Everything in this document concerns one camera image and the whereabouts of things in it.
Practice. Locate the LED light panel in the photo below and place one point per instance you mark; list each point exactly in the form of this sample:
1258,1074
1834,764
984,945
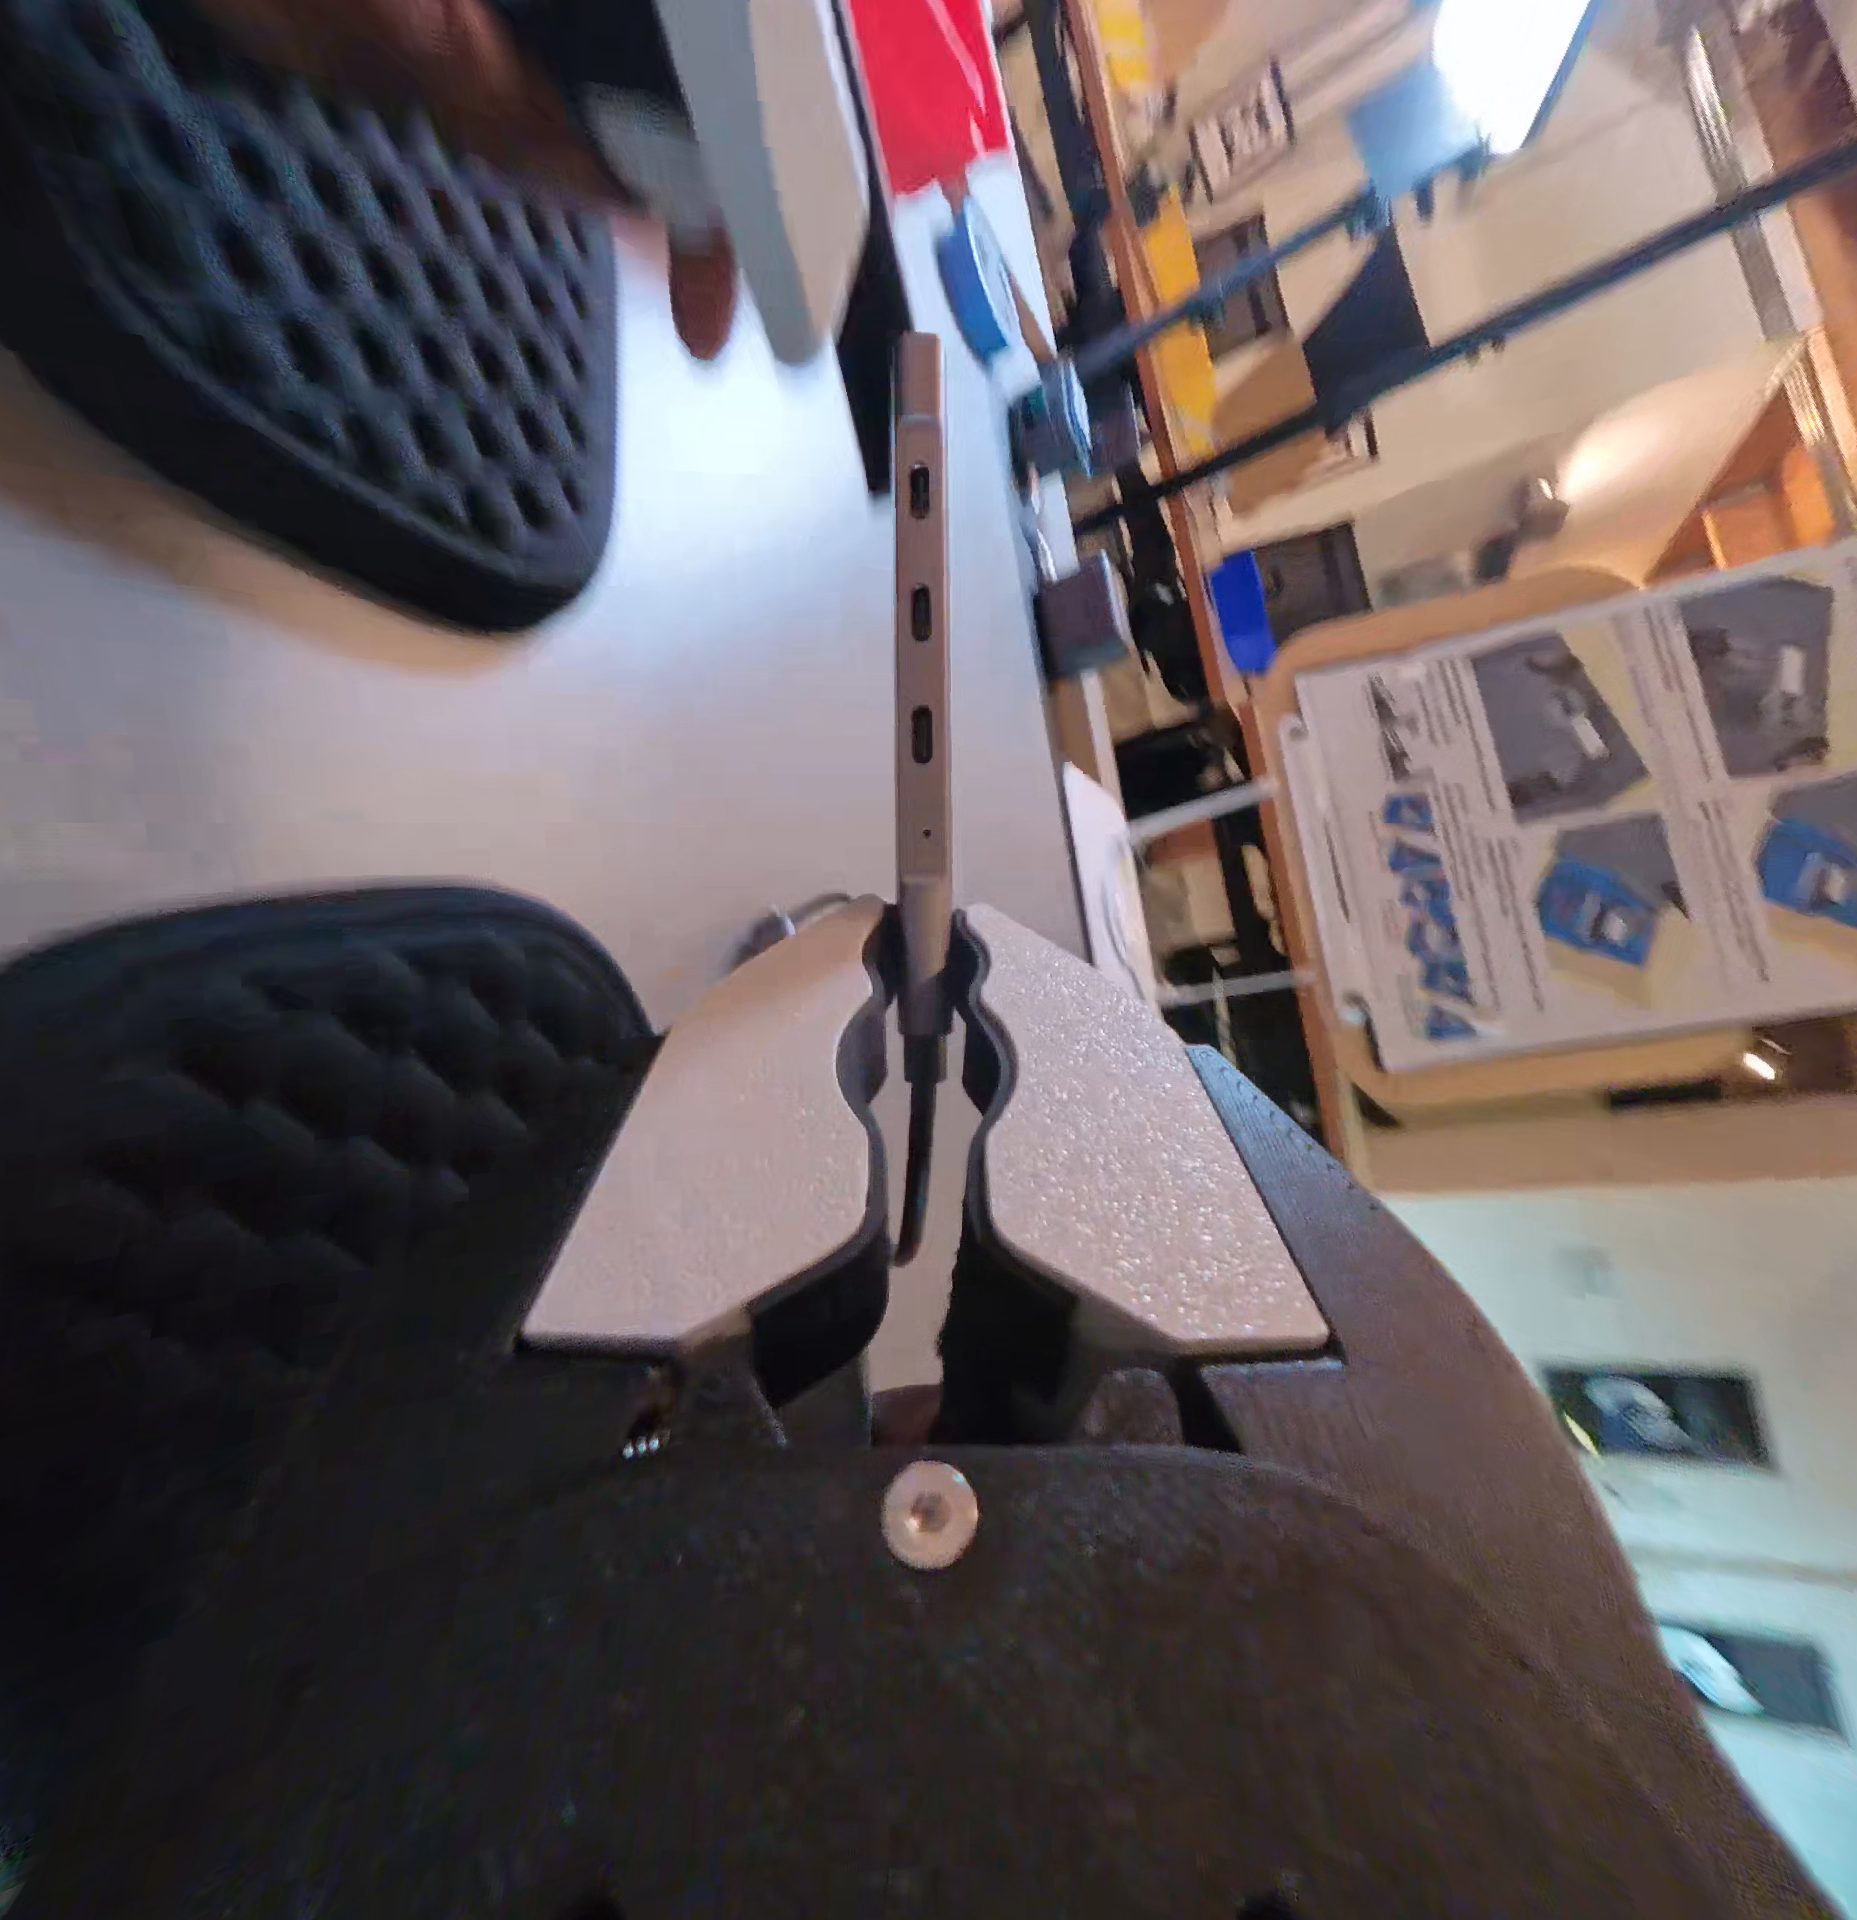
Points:
1506,67

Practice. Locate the person's left hand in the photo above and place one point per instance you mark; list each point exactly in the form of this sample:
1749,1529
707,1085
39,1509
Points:
703,309

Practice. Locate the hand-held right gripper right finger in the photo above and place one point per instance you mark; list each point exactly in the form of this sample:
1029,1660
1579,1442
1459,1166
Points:
1140,1185

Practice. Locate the black foam pad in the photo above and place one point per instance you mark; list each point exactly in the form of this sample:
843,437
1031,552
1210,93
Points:
343,376
269,1082

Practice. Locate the grey box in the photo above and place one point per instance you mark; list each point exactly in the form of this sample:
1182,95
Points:
1087,616

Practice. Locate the small device with display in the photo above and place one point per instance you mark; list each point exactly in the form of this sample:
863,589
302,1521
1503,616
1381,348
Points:
1056,421

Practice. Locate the white board stand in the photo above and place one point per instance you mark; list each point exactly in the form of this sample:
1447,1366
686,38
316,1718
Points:
1108,872

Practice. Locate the yellow storage bins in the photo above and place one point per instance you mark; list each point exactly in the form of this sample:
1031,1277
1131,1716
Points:
1183,345

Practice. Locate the blue storage bin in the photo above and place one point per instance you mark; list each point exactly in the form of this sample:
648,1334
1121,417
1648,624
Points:
1244,630

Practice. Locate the instruction sheet board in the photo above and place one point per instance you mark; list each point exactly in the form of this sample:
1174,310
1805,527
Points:
1588,840

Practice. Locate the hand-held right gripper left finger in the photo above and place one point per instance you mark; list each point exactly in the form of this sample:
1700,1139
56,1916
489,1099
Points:
720,1169

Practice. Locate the grey usb hub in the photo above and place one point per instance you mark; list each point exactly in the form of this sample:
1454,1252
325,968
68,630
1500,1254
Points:
921,600

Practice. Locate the red plastic bin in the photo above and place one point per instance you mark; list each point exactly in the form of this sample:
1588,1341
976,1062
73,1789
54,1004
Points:
929,92

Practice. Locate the blue tape roll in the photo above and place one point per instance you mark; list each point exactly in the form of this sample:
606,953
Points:
972,285

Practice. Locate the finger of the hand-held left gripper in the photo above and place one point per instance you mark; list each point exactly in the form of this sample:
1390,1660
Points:
780,180

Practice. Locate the black wall poster white logo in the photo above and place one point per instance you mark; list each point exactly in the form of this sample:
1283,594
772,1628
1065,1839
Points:
1657,1417
1753,1681

